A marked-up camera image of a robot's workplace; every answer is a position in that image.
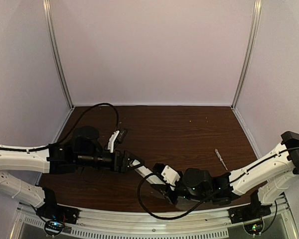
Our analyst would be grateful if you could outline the white remote control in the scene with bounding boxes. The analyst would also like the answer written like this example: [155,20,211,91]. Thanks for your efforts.
[131,160,170,187]

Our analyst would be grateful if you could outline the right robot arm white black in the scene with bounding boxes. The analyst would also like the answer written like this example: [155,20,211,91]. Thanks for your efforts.
[148,131,299,209]

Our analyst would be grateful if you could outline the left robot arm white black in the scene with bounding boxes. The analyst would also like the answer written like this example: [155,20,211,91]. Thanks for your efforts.
[0,145,144,209]

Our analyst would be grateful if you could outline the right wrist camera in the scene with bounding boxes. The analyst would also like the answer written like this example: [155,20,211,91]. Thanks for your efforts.
[153,163,181,188]

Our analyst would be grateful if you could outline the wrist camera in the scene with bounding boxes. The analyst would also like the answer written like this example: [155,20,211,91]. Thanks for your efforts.
[153,163,181,188]
[107,128,128,153]

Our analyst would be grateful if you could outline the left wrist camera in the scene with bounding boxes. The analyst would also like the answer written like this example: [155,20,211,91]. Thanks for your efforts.
[107,128,128,153]

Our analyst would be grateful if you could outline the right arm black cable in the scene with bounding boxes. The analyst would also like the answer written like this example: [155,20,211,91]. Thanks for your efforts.
[137,173,210,220]

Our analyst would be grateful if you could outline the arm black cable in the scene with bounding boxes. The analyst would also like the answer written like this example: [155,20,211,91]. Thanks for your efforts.
[137,173,210,220]
[53,103,122,145]

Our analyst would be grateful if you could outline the clear handle screwdriver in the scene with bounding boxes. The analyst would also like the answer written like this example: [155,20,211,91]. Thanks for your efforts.
[214,149,228,171]

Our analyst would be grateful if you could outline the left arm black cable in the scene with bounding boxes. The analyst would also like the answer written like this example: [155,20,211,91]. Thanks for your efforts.
[53,103,122,145]

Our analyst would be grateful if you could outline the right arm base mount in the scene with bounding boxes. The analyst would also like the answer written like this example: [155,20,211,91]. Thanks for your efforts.
[228,190,272,224]

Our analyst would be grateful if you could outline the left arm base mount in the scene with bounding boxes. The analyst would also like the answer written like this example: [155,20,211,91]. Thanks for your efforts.
[37,195,80,225]

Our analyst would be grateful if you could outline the front aluminium rail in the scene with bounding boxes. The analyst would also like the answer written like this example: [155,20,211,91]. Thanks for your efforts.
[8,200,299,239]

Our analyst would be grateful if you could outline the left aluminium frame post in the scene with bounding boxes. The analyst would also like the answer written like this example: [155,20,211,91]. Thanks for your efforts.
[42,0,74,110]

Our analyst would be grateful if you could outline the aluminium frame post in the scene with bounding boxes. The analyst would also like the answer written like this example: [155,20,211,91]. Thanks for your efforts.
[231,0,262,110]
[42,0,74,110]

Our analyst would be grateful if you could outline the right aluminium frame post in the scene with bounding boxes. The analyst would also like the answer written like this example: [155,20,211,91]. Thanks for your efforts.
[231,0,262,110]

